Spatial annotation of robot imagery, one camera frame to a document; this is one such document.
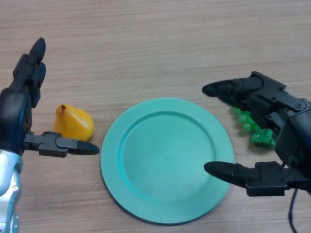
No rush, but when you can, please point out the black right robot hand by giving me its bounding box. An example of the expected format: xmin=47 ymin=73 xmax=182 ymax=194
xmin=202 ymin=71 xmax=311 ymax=197

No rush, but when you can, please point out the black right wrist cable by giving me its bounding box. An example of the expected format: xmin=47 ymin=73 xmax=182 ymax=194
xmin=288 ymin=188 xmax=299 ymax=233

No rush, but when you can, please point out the teal green round plate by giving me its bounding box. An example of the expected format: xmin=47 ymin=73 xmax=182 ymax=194
xmin=100 ymin=97 xmax=235 ymax=225

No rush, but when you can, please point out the green grape bunch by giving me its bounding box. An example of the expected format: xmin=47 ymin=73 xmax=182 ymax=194
xmin=229 ymin=108 xmax=277 ymax=149

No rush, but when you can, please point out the yellow pear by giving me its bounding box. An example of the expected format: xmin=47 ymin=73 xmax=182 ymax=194
xmin=53 ymin=103 xmax=95 ymax=141

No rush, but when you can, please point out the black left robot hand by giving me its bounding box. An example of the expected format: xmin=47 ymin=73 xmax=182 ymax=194
xmin=0 ymin=37 xmax=101 ymax=158

